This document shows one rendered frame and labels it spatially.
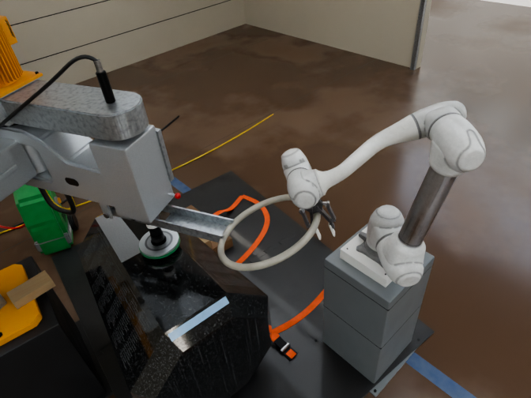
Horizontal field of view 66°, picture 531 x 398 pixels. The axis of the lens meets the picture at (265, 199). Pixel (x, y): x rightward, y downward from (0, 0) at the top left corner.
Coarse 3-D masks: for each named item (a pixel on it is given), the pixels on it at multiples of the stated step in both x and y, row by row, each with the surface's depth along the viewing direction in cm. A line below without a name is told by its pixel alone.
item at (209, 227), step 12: (108, 216) 207; (120, 216) 209; (168, 216) 206; (180, 216) 205; (192, 216) 204; (204, 216) 200; (216, 216) 196; (168, 228) 198; (180, 228) 194; (192, 228) 191; (204, 228) 197; (216, 228) 196; (216, 240) 189
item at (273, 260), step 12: (264, 204) 198; (240, 216) 197; (228, 228) 192; (312, 228) 164; (300, 240) 161; (288, 252) 158; (228, 264) 168; (240, 264) 164; (252, 264) 161; (264, 264) 159; (276, 264) 159
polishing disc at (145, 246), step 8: (168, 232) 225; (176, 232) 224; (144, 240) 221; (168, 240) 220; (176, 240) 219; (144, 248) 217; (152, 248) 216; (160, 248) 216; (168, 248) 215; (152, 256) 213
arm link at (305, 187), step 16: (400, 128) 152; (416, 128) 150; (368, 144) 152; (384, 144) 154; (352, 160) 148; (288, 176) 153; (304, 176) 145; (320, 176) 145; (336, 176) 145; (288, 192) 147; (304, 192) 141; (320, 192) 145; (304, 208) 145
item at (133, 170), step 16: (96, 144) 173; (112, 144) 171; (128, 144) 170; (144, 144) 178; (96, 160) 179; (112, 160) 174; (128, 160) 171; (144, 160) 180; (160, 160) 191; (112, 176) 181; (128, 176) 177; (144, 176) 182; (160, 176) 193; (112, 192) 189; (128, 192) 184; (144, 192) 184; (160, 192) 196; (128, 208) 192; (144, 208) 188; (160, 208) 199
